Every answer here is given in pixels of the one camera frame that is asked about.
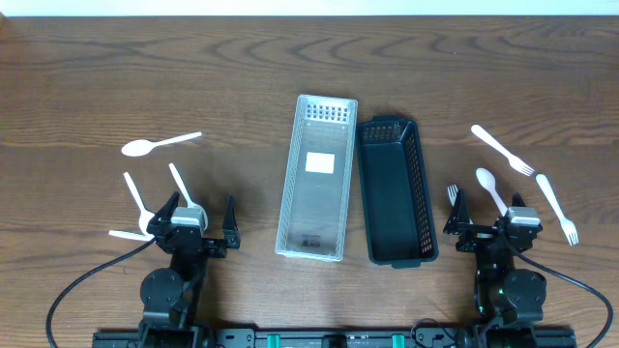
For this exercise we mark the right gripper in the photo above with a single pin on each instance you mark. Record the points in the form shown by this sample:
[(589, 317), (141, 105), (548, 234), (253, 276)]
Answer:
[(478, 237)]

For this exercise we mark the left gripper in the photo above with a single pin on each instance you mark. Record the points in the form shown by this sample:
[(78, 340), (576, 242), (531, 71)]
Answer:
[(230, 240)]

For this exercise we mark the white plastic spoon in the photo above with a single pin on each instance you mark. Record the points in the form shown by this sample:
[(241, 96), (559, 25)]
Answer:
[(142, 147), (131, 235), (203, 220), (144, 214), (487, 182)]

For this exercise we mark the white plastic fork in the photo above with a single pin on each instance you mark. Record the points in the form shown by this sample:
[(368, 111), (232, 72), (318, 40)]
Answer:
[(567, 225), (515, 162), (458, 204)]

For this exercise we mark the black plastic mesh basket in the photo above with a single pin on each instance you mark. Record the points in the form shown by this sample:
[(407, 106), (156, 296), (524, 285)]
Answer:
[(397, 208)]

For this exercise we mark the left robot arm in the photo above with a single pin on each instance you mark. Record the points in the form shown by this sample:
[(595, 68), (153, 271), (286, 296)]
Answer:
[(171, 295)]

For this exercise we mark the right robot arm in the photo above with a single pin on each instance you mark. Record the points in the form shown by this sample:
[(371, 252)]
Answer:
[(510, 300)]

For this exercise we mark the clear plastic mesh basket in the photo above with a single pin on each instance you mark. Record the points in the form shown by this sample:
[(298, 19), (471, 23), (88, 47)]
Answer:
[(314, 206)]

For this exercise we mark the white label in basket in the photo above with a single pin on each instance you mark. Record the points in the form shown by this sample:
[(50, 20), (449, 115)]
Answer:
[(323, 163)]

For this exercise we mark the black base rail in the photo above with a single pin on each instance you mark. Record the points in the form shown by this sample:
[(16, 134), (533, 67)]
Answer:
[(417, 337)]

